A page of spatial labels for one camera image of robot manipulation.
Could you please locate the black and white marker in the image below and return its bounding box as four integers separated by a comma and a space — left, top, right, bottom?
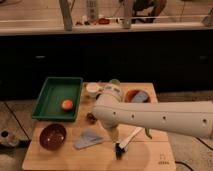
115, 143, 119, 160

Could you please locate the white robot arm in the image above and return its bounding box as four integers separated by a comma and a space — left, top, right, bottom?
92, 83, 213, 140

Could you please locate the orange fruit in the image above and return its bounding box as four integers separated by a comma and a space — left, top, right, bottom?
61, 99, 73, 111

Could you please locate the dark brown grape bunch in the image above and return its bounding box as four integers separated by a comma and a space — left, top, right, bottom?
86, 113, 97, 124

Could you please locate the black cable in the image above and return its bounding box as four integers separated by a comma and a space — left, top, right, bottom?
175, 137, 213, 171

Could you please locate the white small cup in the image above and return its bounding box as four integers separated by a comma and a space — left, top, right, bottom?
86, 83, 100, 98

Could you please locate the green pepper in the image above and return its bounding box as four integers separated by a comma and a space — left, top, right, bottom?
145, 128, 152, 139

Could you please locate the green plastic cup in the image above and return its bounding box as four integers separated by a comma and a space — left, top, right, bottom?
109, 79, 120, 85

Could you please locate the green plastic tray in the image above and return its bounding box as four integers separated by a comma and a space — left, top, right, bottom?
32, 77, 83, 122

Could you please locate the grey-blue towel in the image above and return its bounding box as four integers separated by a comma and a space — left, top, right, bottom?
73, 128, 103, 150

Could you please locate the blue sponge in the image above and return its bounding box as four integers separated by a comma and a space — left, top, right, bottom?
131, 92, 148, 103

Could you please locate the dark red bowl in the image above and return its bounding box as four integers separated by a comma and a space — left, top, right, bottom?
39, 123, 67, 151

